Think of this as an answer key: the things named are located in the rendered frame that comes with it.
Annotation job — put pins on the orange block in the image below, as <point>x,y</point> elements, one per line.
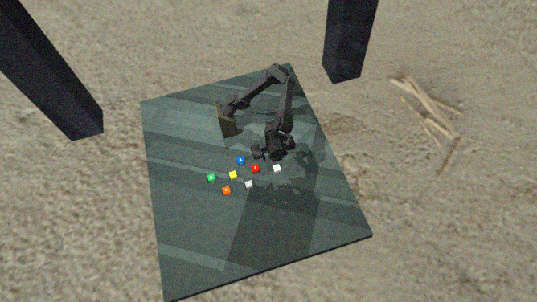
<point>226,190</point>

